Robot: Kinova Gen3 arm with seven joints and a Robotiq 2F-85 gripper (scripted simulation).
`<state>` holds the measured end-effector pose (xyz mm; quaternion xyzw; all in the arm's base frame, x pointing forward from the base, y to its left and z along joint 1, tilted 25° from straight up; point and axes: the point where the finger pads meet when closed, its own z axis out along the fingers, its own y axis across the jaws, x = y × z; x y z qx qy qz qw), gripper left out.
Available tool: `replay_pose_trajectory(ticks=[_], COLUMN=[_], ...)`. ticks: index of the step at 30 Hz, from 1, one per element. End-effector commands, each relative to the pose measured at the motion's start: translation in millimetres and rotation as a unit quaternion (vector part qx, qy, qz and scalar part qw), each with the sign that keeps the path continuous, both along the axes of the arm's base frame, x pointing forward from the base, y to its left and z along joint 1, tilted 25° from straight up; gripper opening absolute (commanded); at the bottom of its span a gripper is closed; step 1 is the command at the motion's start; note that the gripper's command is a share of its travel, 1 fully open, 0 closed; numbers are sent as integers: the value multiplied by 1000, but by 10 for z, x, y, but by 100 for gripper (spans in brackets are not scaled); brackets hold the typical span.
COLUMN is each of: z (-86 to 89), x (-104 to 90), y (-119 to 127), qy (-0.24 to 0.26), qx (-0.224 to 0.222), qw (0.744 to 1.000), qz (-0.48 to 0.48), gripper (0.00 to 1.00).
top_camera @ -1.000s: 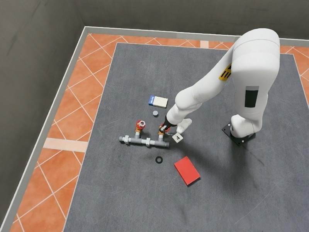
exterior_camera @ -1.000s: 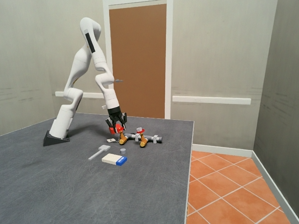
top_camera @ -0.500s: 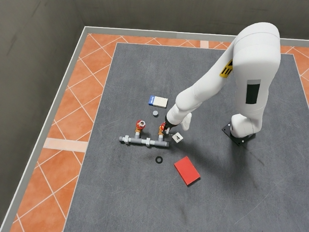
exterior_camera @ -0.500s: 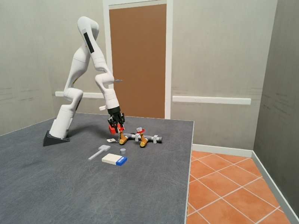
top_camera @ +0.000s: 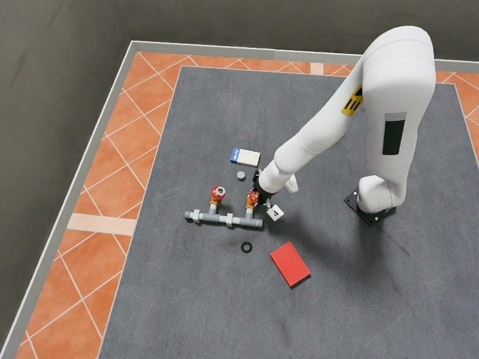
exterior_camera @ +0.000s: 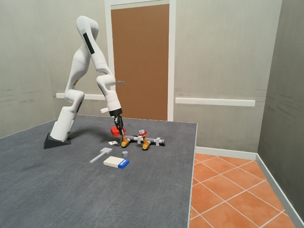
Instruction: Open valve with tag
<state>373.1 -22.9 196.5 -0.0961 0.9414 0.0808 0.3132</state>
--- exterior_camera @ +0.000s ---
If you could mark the grey pipe tee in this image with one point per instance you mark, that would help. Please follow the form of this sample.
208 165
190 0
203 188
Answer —
147 141

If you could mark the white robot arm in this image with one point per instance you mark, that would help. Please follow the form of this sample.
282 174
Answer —
88 30

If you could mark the white short cylinder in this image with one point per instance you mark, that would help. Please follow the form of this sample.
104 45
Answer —
124 153

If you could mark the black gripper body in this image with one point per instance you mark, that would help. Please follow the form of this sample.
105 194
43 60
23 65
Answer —
116 113

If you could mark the red flat rectangular pad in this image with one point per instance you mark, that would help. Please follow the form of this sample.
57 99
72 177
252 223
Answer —
115 131

